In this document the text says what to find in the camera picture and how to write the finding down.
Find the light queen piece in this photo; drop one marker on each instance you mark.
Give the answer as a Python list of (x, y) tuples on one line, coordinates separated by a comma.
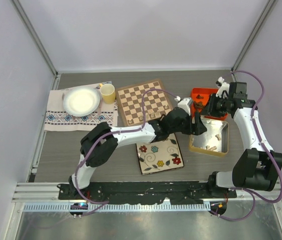
[(152, 114)]

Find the dark chess pieces pile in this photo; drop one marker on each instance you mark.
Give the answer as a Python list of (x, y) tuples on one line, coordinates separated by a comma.
[(198, 104)]

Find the gold metal tin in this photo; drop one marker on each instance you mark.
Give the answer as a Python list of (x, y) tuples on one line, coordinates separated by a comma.
[(198, 143)]

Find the white slotted cable duct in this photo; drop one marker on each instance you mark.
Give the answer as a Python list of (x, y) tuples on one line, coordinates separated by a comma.
[(82, 207)]

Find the wooden chessboard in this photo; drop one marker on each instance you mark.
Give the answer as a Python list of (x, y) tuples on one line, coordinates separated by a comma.
[(140, 98)]

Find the white round bowl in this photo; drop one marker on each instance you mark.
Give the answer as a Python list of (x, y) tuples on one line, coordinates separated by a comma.
[(81, 101)]

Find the light bishop piece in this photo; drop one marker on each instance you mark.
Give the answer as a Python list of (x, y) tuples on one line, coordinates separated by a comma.
[(141, 117), (157, 114)]

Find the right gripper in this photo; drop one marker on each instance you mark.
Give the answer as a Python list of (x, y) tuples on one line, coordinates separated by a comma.
[(211, 110)]

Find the patterned placemat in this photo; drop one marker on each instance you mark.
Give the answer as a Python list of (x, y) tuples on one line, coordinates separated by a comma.
[(57, 119)]

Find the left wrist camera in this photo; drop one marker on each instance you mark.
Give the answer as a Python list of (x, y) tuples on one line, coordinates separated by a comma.
[(186, 104)]

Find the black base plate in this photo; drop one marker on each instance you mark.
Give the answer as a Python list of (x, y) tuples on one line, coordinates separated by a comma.
[(145, 193)]

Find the orange plastic box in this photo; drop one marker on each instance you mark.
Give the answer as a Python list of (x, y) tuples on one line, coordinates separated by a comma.
[(206, 92)]

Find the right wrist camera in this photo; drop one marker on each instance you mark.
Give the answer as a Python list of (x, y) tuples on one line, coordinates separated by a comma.
[(223, 88)]

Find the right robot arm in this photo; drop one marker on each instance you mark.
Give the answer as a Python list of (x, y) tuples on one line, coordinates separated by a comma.
[(257, 168)]

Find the light piece lying tin bottom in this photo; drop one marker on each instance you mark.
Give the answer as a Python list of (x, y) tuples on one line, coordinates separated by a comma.
[(213, 148)]

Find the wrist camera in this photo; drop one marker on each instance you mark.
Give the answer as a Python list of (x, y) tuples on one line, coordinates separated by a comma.
[(186, 104), (223, 88)]

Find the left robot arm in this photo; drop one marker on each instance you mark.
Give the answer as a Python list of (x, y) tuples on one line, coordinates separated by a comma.
[(100, 143)]

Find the yellow mug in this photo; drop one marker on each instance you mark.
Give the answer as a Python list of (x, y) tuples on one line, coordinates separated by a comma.
[(108, 93)]

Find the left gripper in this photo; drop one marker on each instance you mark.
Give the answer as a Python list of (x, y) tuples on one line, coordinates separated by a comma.
[(196, 128)]

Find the floral square plate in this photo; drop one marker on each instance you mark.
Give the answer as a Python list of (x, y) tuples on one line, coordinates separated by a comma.
[(159, 156)]

